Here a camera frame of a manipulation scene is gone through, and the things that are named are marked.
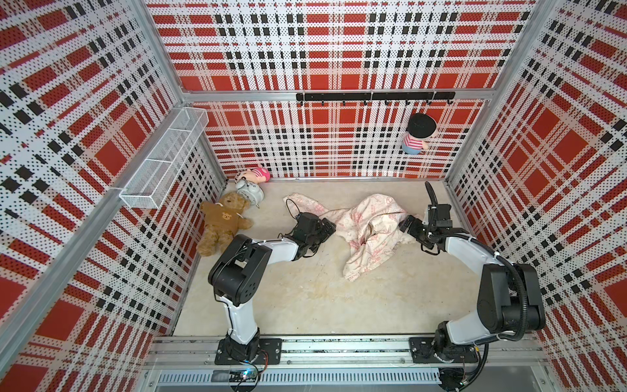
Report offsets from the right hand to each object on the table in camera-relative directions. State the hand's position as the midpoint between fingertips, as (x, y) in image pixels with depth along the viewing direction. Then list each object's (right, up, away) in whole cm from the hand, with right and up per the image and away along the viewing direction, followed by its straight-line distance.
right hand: (411, 228), depth 93 cm
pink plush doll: (-67, +23, +22) cm, 74 cm away
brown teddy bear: (-76, +3, +6) cm, 76 cm away
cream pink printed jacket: (-16, +1, -5) cm, 16 cm away
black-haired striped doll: (+4, +40, 0) cm, 40 cm away
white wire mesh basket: (-101, +17, 0) cm, 103 cm away
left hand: (-30, -1, +4) cm, 30 cm away
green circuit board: (-56, -40, -23) cm, 72 cm away
